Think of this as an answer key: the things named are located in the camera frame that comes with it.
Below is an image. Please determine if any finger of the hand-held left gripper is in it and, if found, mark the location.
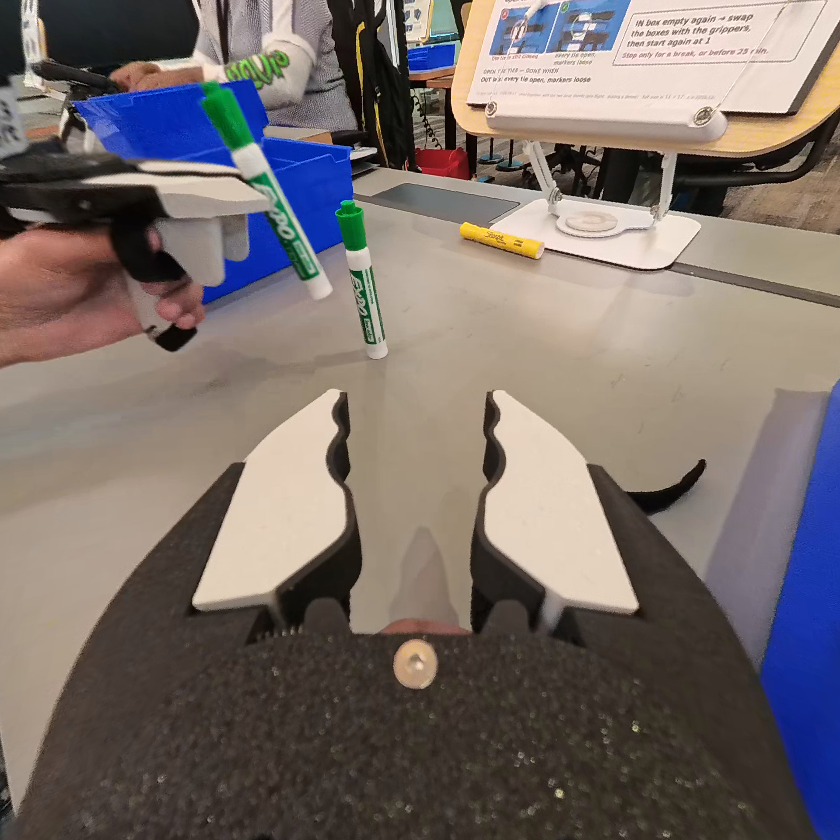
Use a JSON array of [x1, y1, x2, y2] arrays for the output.
[[133, 159, 245, 181], [84, 171, 272, 261]]

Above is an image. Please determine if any red bag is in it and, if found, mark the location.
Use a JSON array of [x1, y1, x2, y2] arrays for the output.
[[415, 147, 472, 181]]

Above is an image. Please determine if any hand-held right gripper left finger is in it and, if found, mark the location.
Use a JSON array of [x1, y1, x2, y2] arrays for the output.
[[192, 389, 363, 629]]

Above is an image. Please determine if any green dry erase marker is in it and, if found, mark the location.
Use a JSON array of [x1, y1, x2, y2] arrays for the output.
[[200, 80, 333, 301], [335, 200, 389, 361]]

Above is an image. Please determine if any person's left hand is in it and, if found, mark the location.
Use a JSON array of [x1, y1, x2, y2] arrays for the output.
[[0, 225, 207, 370]]

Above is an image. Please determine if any black hook-and-loop strap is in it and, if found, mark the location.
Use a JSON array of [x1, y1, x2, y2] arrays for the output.
[[626, 459, 707, 515]]

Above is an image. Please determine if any wooden white book stand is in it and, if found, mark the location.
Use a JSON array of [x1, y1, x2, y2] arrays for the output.
[[451, 0, 840, 271]]

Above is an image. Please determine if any yellow highlighter marker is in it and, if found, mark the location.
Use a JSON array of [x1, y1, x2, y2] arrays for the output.
[[459, 222, 546, 261]]

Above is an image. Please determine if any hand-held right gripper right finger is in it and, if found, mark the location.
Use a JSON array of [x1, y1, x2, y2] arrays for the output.
[[470, 390, 640, 634]]

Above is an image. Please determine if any grey desk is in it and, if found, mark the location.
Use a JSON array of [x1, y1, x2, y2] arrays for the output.
[[0, 164, 840, 808]]

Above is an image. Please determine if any blue plastic bin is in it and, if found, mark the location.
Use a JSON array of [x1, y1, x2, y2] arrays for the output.
[[407, 42, 458, 73], [71, 79, 270, 166], [200, 136, 355, 306], [761, 381, 840, 840]]

